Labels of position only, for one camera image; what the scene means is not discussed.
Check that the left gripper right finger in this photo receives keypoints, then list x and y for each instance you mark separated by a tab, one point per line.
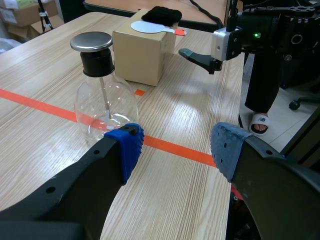
270	190

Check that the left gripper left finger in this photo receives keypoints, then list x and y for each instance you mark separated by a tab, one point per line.
75	180

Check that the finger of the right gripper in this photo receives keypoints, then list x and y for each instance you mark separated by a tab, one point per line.
202	60

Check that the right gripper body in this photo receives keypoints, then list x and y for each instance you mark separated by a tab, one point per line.
275	30

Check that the person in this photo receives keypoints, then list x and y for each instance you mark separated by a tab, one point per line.
262	85

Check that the brown cardboard box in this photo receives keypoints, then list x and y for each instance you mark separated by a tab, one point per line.
142	55

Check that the black fur patch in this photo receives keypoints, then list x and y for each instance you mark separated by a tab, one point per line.
161	15

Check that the black chair base with castor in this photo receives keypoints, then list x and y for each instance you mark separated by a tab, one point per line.
303	102

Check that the wooden desk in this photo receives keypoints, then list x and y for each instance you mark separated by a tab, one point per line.
140	6

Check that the clear glass flask black stopper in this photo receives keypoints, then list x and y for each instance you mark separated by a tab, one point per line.
105	100

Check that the black tripod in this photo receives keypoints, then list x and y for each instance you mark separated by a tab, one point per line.
45	16

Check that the large cardboard box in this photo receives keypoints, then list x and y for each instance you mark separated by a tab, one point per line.
25	12

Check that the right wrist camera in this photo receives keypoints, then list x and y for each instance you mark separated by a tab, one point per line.
223	45

